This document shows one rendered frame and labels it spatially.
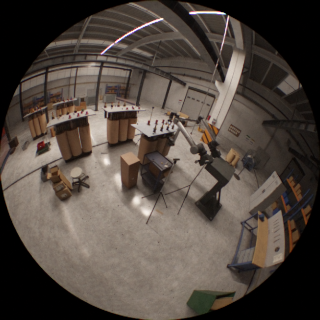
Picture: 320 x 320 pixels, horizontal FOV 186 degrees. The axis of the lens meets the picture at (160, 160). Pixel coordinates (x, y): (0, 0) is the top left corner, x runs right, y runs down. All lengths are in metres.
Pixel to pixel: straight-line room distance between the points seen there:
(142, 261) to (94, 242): 1.05
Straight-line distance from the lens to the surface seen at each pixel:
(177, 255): 2.55
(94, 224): 2.51
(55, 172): 2.89
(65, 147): 3.58
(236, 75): 7.98
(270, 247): 3.82
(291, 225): 7.21
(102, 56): 10.00
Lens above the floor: 2.34
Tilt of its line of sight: 37 degrees down
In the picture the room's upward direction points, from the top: 18 degrees clockwise
